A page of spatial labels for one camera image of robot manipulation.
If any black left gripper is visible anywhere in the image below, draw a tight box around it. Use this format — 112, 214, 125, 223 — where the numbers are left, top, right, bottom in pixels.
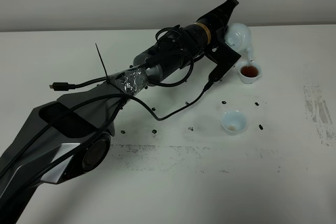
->
183, 0, 239, 51

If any pale blue porcelain teapot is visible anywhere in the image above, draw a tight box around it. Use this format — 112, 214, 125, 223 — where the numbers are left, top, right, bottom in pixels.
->
224, 23, 254, 62

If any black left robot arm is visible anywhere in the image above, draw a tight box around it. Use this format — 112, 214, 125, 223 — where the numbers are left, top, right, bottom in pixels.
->
1, 0, 240, 223

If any far pale blue teacup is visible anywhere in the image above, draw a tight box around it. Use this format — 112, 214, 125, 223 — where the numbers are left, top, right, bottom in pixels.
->
237, 60, 262, 84

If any pale blue teacup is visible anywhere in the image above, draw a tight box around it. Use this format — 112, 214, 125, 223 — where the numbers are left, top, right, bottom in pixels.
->
237, 60, 262, 84
221, 110, 248, 135

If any near pale blue teacup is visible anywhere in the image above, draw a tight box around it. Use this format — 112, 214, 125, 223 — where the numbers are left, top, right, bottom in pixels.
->
221, 110, 248, 135

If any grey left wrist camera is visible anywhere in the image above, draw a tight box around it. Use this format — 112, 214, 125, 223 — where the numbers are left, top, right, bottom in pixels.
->
205, 43, 241, 83

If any black cable tie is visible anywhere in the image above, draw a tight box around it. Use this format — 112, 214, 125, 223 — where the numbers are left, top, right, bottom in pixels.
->
95, 43, 110, 83

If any loose black plug cable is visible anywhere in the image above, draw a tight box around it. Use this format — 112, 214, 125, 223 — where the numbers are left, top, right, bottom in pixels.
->
49, 76, 111, 92

